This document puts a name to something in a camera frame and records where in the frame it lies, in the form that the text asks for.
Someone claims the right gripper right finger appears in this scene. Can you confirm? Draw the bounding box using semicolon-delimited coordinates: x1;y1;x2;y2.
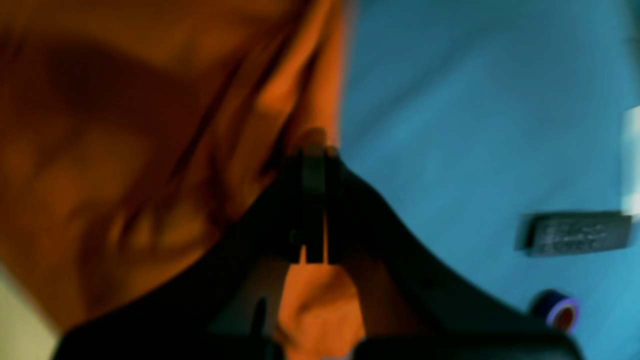
325;147;583;360

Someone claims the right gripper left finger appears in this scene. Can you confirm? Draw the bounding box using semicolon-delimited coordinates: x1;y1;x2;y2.
54;147;326;360

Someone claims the orange t-shirt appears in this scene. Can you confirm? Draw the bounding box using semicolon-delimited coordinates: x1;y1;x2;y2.
1;0;349;331

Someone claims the purple tape roll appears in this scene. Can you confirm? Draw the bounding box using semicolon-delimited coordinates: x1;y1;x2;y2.
530;289;581;333

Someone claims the grey remote control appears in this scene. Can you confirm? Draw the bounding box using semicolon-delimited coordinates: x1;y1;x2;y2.
516;210;634;257

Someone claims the blue table cloth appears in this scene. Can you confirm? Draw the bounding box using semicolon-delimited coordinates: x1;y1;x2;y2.
342;0;639;360

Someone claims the white paper sheet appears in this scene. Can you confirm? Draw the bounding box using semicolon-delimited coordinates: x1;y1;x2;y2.
621;106;640;219

